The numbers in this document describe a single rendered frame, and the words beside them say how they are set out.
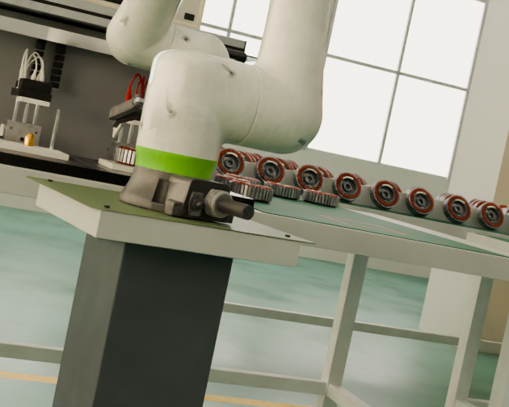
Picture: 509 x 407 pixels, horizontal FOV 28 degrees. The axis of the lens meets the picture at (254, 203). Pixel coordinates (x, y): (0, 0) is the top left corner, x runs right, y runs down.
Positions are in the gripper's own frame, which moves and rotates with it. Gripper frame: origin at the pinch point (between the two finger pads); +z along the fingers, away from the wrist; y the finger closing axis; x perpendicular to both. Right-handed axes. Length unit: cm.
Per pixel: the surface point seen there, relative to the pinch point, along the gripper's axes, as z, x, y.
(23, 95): 2.4, 4.8, -26.8
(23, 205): 605, 226, 64
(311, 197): 57, 21, 67
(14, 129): 12.7, 1.6, -26.5
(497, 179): 238, 143, 271
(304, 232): -16.8, -23.0, 30.4
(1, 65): 17.9, 19.7, -30.8
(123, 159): 0.2, -6.4, -4.6
